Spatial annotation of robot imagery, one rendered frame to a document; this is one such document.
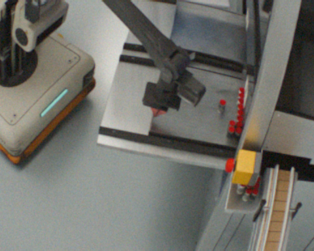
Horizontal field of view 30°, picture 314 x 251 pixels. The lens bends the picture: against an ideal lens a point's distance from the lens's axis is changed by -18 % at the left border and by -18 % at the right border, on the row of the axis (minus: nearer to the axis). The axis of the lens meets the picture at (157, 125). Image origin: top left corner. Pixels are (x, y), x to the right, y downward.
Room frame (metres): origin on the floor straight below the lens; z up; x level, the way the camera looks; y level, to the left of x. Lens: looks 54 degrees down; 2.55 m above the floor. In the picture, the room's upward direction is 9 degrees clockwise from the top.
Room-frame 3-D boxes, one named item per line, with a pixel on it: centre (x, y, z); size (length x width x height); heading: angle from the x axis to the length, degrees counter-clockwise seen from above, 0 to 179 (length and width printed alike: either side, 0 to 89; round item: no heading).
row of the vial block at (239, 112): (1.27, -0.24, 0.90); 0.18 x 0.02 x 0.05; 178
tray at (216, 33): (1.61, -0.17, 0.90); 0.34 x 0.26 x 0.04; 88
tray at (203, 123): (1.27, -0.15, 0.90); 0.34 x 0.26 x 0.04; 88
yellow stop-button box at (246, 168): (1.02, -0.26, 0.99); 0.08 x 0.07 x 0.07; 88
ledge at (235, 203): (1.00, -0.30, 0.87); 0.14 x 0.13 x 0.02; 88
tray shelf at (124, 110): (1.44, -0.09, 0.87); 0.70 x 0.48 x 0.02; 178
